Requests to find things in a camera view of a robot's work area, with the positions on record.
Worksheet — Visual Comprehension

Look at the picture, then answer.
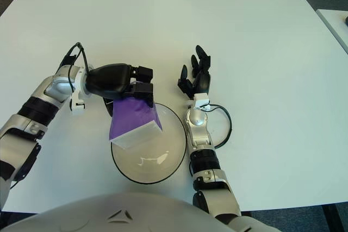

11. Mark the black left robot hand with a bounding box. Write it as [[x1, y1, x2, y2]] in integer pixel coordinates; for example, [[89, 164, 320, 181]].
[[85, 63, 155, 108]]

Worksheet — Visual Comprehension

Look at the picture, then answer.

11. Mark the grey robot torso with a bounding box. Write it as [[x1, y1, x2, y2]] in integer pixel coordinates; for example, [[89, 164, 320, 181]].
[[0, 191, 281, 232]]

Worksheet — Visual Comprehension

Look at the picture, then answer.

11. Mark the neighbouring white table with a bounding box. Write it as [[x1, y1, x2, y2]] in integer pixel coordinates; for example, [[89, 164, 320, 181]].
[[316, 8, 348, 54]]

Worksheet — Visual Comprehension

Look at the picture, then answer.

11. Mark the purple tissue paper pack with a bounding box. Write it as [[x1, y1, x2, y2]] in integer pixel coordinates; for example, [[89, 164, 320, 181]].
[[108, 97, 164, 151]]

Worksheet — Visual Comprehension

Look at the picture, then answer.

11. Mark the black table leg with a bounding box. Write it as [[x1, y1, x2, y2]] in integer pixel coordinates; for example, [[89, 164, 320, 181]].
[[322, 203, 344, 232]]

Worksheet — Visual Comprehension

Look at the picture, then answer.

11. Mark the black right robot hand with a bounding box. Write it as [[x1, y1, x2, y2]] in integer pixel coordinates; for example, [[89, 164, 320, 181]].
[[177, 45, 212, 100]]

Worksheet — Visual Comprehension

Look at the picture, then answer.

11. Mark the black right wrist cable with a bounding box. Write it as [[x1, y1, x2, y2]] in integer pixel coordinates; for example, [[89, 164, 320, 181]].
[[207, 103, 233, 149]]

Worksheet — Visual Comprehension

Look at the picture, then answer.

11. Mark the white plate with black rim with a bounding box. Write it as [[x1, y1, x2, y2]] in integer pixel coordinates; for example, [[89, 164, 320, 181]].
[[104, 98, 188, 185]]

